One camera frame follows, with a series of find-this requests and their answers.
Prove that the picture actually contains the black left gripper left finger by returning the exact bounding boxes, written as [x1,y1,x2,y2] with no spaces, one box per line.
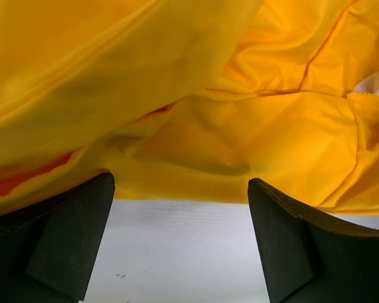
[0,174,115,302]

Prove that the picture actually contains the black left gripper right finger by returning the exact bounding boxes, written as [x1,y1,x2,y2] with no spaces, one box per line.
[248,179,379,302]

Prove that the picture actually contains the yellow and white kids jacket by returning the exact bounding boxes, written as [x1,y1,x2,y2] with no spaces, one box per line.
[0,1,379,215]

